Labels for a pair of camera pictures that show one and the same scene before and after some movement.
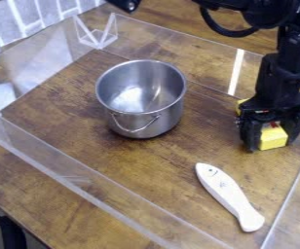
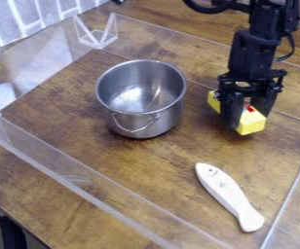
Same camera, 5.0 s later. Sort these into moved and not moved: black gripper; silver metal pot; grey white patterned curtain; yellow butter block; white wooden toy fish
Moved: yellow butter block; black gripper
Not moved: grey white patterned curtain; white wooden toy fish; silver metal pot
